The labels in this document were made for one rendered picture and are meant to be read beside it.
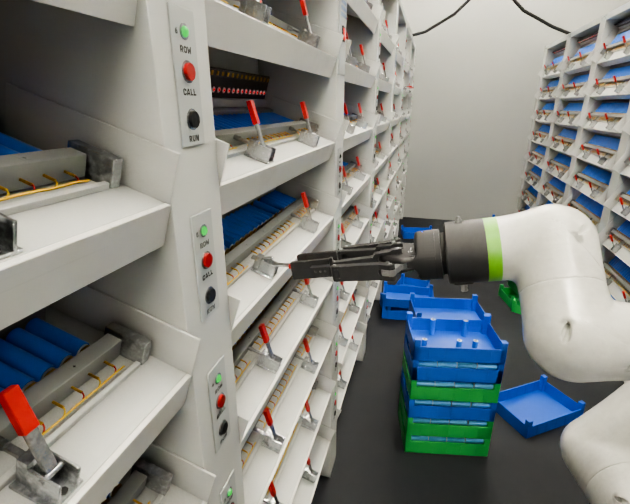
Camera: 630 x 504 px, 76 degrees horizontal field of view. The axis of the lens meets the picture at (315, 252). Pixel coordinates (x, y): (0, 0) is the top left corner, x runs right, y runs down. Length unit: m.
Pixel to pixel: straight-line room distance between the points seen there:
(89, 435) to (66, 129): 0.28
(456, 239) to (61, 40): 0.50
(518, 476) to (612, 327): 1.23
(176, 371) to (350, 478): 1.18
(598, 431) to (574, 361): 0.46
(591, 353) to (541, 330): 0.05
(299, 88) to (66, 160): 0.75
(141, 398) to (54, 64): 0.32
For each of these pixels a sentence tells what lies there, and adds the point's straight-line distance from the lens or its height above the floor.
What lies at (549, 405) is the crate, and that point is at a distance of 2.10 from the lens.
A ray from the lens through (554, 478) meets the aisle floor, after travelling 1.80.
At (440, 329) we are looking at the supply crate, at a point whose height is 0.41.
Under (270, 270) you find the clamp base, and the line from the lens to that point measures 0.69.
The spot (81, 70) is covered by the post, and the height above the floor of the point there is 1.24.
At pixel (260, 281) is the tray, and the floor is 0.94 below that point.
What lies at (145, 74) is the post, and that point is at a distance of 0.41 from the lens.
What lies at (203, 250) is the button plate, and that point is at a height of 1.06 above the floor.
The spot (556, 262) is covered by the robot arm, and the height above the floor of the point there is 1.03.
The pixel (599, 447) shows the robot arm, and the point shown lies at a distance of 1.00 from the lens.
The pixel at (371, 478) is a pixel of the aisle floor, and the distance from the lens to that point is 1.61.
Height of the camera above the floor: 1.21
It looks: 20 degrees down
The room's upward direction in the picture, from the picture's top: straight up
